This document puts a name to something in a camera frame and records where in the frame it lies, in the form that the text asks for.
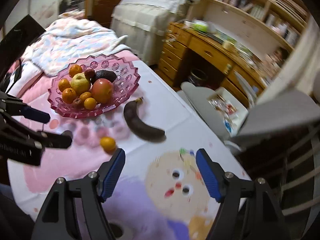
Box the dark avocado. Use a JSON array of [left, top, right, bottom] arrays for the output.
[[91, 70, 117, 85]]

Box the red lychee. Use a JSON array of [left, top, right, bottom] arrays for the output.
[[84, 68, 95, 80], [72, 98, 84, 110]]

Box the wooden desk with drawers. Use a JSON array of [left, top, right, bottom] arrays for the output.
[[155, 22, 266, 107]]

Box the blackened overripe banana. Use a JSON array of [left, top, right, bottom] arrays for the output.
[[123, 97, 166, 142]]

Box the small yellow-orange kumquat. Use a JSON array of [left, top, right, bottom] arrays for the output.
[[84, 98, 97, 111], [100, 137, 117, 153]]

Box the large orange mandarin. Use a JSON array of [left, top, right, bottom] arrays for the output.
[[58, 78, 71, 92]]

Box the wooden bookshelf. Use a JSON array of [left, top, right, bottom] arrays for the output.
[[187, 0, 310, 52]]

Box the small yellow-orange kumquat back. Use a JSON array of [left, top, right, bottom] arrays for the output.
[[84, 98, 97, 111]]

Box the pink plastic fruit tray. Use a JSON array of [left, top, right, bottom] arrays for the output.
[[48, 54, 140, 119]]

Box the small yellow-orange kumquat front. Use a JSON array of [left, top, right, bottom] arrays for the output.
[[100, 137, 117, 153]]

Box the metal bed rail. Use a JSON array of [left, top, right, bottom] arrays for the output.
[[280, 125, 320, 218]]

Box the red lychee back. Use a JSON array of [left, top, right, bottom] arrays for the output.
[[84, 68, 95, 80]]

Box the white pleated furniture cover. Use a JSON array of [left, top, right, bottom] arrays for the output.
[[110, 0, 189, 66]]

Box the red lychee front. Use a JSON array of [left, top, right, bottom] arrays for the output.
[[72, 98, 84, 110]]

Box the cartoon printed bedsheet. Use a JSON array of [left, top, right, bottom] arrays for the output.
[[8, 61, 248, 239]]

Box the pastel floral blanket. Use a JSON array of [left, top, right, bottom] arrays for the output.
[[22, 18, 130, 77]]

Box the grey office chair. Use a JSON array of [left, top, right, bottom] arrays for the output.
[[178, 82, 319, 156]]

